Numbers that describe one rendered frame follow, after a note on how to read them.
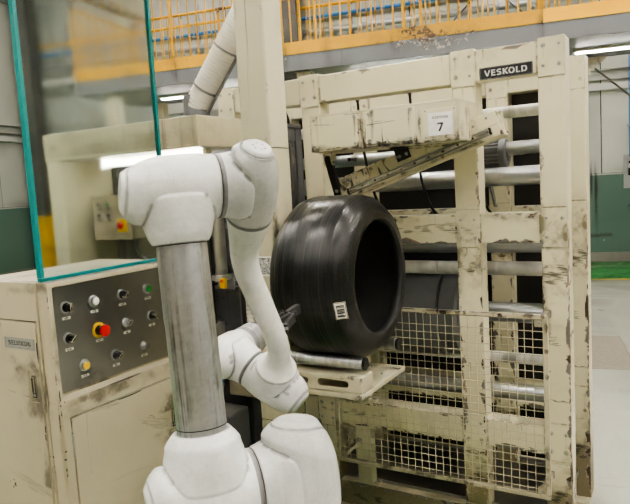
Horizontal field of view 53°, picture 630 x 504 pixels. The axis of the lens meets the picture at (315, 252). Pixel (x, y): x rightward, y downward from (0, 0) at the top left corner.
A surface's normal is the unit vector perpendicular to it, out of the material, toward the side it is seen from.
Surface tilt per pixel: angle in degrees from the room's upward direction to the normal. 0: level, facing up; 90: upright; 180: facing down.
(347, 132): 90
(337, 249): 71
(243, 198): 120
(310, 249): 65
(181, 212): 88
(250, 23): 90
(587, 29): 90
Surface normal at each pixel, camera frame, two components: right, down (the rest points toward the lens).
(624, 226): -0.30, 0.11
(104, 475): 0.86, 0.00
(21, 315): -0.51, 0.12
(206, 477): 0.26, -0.09
